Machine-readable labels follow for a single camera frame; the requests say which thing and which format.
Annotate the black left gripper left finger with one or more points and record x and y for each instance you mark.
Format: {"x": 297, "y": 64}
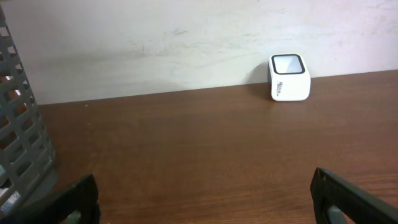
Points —
{"x": 80, "y": 195}

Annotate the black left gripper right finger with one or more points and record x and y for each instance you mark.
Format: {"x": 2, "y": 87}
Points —
{"x": 334, "y": 199}

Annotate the white barcode scanner box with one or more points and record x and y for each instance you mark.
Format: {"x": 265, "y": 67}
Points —
{"x": 288, "y": 77}

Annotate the grey plastic mesh basket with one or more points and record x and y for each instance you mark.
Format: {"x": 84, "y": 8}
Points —
{"x": 27, "y": 155}

